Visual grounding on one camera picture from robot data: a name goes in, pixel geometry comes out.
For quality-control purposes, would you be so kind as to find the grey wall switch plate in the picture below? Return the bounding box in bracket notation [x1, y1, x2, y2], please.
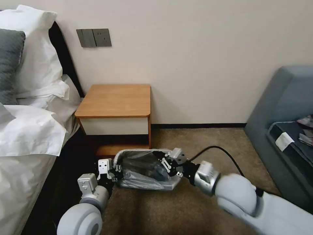
[76, 28, 95, 48]

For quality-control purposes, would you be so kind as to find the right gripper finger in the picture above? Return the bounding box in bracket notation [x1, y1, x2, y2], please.
[156, 163, 184, 182]
[152, 151, 177, 169]

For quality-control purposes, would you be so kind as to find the grey wall socket plate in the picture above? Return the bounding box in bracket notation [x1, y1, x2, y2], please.
[92, 28, 112, 47]

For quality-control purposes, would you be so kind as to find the black bed base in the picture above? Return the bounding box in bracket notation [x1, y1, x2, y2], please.
[24, 127, 98, 235]

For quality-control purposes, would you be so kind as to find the white nightstand drawer front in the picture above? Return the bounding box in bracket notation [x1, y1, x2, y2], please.
[79, 117, 150, 135]

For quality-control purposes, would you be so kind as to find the white bed mattress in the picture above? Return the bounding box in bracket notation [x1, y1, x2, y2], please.
[0, 74, 82, 235]

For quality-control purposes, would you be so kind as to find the dark grey cushion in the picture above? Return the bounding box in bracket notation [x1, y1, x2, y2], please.
[0, 28, 26, 106]

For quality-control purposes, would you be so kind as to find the flat white pillow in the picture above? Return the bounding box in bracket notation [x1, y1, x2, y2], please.
[15, 74, 71, 110]

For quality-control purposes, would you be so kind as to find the black bed headboard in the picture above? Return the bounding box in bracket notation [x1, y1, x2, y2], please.
[48, 20, 85, 99]

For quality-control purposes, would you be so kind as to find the translucent grey garbage bag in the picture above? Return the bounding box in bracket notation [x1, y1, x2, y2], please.
[118, 149, 182, 190]

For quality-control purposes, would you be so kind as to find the black robot wrist cable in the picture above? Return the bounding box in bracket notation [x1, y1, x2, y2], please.
[187, 146, 264, 197]

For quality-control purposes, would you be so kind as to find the grey-blue sofa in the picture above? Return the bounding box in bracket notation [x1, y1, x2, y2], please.
[244, 64, 313, 214]

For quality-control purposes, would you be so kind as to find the crumpled grey wrapper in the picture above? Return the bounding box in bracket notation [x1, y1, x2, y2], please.
[296, 116, 313, 130]
[297, 132, 313, 148]

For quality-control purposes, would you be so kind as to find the large white pillow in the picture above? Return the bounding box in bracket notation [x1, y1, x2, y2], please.
[0, 5, 65, 99]

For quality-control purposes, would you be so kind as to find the white duvet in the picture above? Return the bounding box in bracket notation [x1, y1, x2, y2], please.
[0, 102, 70, 157]

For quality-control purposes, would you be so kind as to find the black baseboard strip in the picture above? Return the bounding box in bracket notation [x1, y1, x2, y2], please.
[151, 123, 248, 130]

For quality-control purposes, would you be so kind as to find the white paper sheet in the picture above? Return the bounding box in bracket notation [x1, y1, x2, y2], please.
[275, 132, 295, 151]

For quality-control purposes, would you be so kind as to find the wooden nightstand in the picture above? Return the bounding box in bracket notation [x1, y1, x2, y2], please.
[74, 84, 152, 157]

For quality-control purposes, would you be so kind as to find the pale grey trash can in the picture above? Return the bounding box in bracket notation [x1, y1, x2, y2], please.
[114, 148, 183, 192]

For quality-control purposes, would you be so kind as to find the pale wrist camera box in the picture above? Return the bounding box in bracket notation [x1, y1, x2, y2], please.
[97, 159, 113, 180]
[170, 147, 187, 165]

